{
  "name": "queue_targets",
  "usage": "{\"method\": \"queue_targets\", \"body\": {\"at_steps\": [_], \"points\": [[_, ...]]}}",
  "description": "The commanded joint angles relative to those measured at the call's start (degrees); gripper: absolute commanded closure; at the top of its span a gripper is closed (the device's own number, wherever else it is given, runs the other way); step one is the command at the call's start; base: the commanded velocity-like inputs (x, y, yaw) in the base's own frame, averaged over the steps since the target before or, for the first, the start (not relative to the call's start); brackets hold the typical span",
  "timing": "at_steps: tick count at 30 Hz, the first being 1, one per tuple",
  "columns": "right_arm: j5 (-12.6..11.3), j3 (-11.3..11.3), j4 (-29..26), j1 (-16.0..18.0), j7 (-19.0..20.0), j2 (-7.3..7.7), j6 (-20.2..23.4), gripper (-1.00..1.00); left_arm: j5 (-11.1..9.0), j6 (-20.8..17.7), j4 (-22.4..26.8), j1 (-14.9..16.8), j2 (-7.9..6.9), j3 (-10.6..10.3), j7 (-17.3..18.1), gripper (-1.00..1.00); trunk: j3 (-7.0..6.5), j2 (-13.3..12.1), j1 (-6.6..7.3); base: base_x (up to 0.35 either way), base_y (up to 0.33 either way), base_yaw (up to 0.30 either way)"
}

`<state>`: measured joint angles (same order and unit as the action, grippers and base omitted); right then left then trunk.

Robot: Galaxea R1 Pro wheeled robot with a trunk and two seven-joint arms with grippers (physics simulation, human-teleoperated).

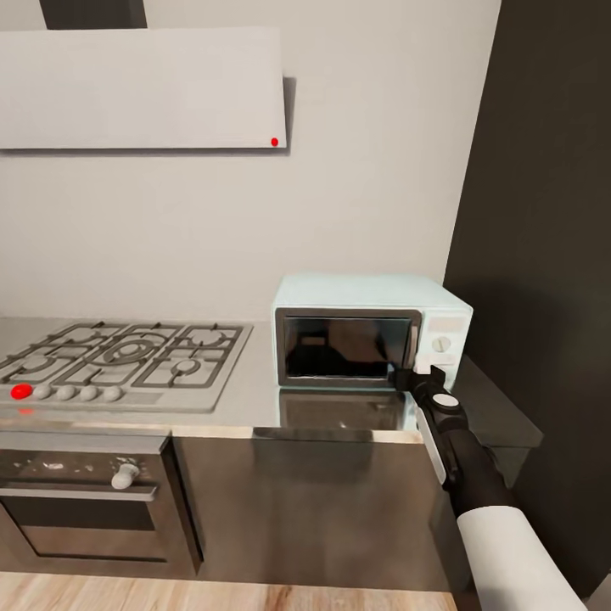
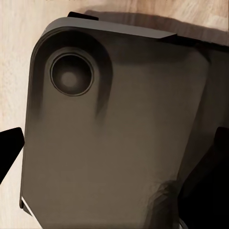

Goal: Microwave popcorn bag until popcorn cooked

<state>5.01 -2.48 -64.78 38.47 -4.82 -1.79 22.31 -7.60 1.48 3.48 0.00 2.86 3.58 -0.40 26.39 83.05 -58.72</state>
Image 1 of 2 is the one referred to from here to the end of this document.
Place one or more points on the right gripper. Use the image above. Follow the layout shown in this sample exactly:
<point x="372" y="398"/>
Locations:
<point x="406" y="379"/>

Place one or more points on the burner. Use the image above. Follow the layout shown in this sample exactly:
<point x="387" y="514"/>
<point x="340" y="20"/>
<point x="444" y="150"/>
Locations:
<point x="148" y="366"/>

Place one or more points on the microwave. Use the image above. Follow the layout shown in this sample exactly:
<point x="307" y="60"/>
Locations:
<point x="342" y="329"/>

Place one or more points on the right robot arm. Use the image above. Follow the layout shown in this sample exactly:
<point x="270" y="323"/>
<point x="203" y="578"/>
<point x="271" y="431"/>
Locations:
<point x="512" y="570"/>

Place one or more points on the oven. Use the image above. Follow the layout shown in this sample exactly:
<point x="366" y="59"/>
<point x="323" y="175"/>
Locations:
<point x="104" y="503"/>

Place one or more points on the fridge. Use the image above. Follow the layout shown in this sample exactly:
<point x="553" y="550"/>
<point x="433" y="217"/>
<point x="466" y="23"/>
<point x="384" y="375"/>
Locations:
<point x="531" y="253"/>

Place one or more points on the range hood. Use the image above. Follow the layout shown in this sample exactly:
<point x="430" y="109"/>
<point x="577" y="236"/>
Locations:
<point x="99" y="78"/>

